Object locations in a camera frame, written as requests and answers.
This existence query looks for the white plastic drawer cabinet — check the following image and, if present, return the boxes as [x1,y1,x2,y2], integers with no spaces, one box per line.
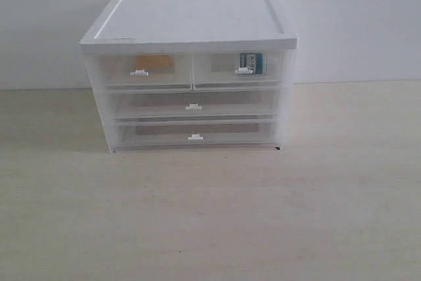
[80,0,299,153]

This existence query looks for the clear bottom wide drawer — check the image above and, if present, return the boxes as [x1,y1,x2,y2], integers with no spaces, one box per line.
[116,119,280,148]

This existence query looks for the white capped pill bottle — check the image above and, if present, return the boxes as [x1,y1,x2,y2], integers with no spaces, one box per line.
[235,52,280,76]

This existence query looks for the yellow cheese wedge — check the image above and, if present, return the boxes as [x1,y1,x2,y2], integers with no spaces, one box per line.
[134,55,174,72]

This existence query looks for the clear middle wide drawer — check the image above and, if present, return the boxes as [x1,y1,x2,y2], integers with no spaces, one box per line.
[112,89,280,120]

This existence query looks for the clear wide drawer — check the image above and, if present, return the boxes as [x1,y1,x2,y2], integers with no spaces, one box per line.
[116,119,280,148]
[112,89,280,120]

